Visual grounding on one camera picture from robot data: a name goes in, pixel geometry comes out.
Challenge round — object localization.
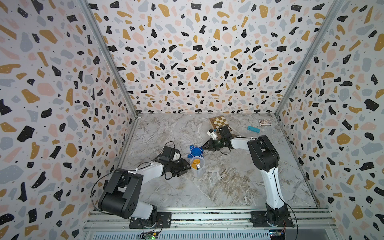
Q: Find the wooden chessboard box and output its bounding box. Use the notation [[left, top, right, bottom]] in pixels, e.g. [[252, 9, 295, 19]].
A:
[[209, 115, 229, 139]]

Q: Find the teal small box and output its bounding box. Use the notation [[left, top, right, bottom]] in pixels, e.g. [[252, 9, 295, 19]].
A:
[[247, 126, 261, 133]]

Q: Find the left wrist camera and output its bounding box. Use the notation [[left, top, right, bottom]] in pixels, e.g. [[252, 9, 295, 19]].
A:
[[159, 146, 181, 162]]

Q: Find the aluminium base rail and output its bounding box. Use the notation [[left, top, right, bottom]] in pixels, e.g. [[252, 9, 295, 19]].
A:
[[82, 207, 342, 240]]

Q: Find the playing card box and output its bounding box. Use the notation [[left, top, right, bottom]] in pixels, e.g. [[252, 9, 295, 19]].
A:
[[259, 119, 272, 126]]

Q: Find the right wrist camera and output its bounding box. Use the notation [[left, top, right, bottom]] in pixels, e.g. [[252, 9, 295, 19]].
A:
[[207, 129, 218, 140]]

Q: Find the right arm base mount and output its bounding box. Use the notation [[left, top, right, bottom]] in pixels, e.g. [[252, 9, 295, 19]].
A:
[[250, 204, 295, 228]]

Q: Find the cream tube orange cap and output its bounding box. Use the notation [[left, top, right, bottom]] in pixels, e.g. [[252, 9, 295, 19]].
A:
[[191, 159, 201, 170]]

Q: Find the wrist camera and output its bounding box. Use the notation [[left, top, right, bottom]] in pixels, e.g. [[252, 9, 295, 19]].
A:
[[207, 129, 218, 140], [159, 146, 181, 162]]

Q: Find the clear plastic container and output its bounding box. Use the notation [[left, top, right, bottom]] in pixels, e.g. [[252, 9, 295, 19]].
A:
[[190, 157, 205, 179]]

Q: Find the blue container lid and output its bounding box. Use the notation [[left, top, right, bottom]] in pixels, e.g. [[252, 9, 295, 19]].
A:
[[188, 145, 204, 159]]

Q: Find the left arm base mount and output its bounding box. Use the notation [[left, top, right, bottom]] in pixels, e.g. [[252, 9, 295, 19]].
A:
[[129, 212, 172, 231]]

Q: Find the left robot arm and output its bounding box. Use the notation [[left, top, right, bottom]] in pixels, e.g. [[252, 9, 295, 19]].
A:
[[98, 158, 191, 225]]

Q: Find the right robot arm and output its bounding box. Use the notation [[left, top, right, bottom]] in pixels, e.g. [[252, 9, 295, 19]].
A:
[[201, 125, 290, 227]]

